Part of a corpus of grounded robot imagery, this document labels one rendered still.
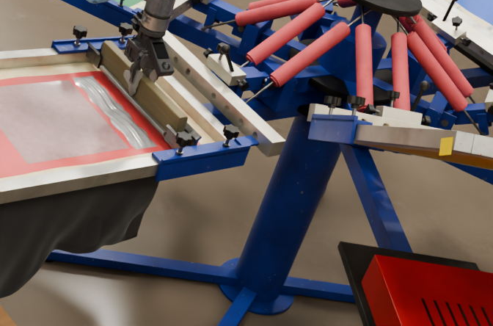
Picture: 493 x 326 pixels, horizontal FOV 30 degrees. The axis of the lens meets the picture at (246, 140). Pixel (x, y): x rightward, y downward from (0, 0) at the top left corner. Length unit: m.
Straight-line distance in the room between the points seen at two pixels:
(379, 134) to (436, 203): 2.67
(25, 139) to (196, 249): 1.51
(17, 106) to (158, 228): 1.42
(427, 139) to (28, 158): 1.00
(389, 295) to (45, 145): 0.94
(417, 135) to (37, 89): 1.15
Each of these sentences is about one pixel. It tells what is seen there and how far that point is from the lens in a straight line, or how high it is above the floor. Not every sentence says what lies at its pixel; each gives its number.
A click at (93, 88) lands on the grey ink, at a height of 0.96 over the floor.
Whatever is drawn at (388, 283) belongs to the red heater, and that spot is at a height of 1.10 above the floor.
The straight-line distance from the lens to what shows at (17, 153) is 2.35.
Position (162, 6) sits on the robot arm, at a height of 1.29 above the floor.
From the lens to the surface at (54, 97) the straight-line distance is 2.60.
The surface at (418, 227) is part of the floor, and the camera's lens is 4.48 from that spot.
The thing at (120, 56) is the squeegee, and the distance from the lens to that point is 2.67.
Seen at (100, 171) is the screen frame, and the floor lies 0.99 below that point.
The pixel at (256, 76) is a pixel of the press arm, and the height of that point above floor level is 1.04.
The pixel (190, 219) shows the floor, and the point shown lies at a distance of 3.91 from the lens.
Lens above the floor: 2.29
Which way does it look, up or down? 30 degrees down
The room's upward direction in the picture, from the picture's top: 20 degrees clockwise
